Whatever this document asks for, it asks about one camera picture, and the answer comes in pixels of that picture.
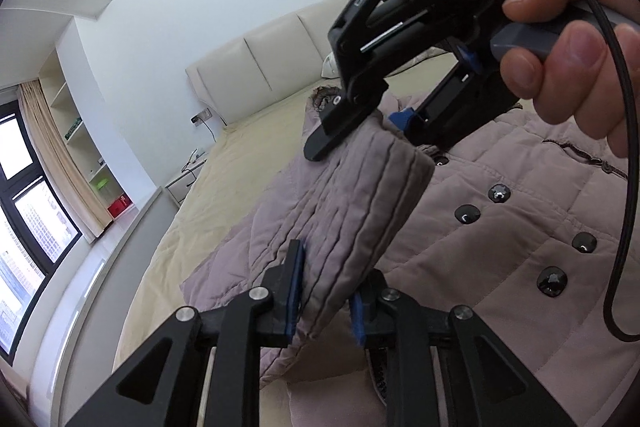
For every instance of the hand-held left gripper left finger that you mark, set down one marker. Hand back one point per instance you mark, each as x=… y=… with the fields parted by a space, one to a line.
x=295 y=292

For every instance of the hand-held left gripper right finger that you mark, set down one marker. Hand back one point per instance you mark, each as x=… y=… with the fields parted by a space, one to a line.
x=358 y=317

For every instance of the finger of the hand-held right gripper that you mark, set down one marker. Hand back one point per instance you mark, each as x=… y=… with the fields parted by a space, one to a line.
x=460 y=107
x=345 y=117

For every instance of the mauve quilted coat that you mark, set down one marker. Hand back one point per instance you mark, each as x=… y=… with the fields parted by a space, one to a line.
x=500 y=257

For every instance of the person's right hand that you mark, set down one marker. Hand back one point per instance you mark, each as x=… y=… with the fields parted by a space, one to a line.
x=580 y=52

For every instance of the white folded duvet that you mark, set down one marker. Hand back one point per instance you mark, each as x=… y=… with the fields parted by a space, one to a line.
x=331 y=67

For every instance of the cream padded headboard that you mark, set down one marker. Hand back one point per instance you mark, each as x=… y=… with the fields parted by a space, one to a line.
x=275 y=52

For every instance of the bed with beige cover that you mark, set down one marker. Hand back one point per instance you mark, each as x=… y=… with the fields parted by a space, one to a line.
x=210 y=207

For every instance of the white nightstand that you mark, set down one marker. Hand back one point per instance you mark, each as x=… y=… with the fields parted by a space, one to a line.
x=180 y=184

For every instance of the red box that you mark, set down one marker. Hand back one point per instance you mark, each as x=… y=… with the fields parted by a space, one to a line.
x=120 y=208

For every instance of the grey window ledge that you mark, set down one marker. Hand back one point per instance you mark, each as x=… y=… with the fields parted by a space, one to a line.
x=95 y=267

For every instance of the green plastic dish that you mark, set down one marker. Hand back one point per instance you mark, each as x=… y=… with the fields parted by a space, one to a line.
x=100 y=183

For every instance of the black framed window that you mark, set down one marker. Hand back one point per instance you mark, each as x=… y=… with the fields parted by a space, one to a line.
x=35 y=227

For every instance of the beige curtain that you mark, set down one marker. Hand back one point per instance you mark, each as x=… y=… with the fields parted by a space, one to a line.
x=55 y=152

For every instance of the wall socket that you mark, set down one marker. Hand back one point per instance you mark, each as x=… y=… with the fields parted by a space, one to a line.
x=201 y=117

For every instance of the white wall shelf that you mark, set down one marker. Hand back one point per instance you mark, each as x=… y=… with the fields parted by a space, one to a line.
x=80 y=142

